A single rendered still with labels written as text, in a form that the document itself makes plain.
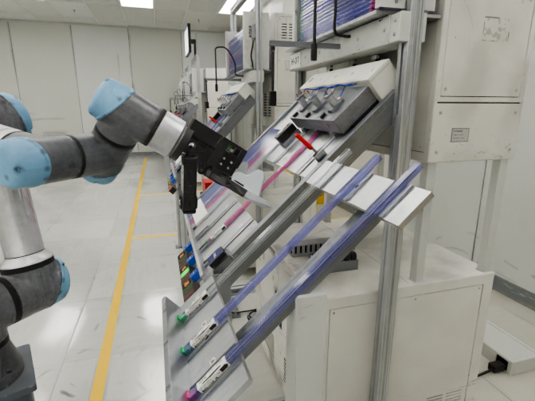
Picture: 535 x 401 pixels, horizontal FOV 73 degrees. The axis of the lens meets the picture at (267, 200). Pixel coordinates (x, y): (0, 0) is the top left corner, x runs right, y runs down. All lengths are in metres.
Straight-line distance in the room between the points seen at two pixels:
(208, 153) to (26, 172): 0.29
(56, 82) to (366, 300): 9.28
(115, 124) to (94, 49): 9.18
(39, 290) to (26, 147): 0.49
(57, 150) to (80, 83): 9.18
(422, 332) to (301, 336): 0.69
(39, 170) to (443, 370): 1.35
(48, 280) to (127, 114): 0.54
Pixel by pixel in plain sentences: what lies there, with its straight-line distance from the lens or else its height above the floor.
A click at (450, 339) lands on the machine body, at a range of 1.46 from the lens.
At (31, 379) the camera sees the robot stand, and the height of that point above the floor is 0.55.
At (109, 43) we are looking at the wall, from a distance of 9.82.
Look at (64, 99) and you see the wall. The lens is 9.88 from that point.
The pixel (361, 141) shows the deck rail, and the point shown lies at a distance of 1.00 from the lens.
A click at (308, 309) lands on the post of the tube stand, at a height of 0.79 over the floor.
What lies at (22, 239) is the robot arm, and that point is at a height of 0.85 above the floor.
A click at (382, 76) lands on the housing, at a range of 1.06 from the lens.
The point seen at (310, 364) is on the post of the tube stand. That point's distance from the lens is 0.78.
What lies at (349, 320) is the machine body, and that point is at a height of 0.54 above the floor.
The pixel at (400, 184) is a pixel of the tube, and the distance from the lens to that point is 0.60.
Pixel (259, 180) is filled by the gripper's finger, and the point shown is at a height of 1.02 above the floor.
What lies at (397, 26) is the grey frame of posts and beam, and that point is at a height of 1.34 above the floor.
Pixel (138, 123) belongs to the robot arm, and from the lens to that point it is 0.66.
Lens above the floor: 1.15
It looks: 14 degrees down
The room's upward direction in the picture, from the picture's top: straight up
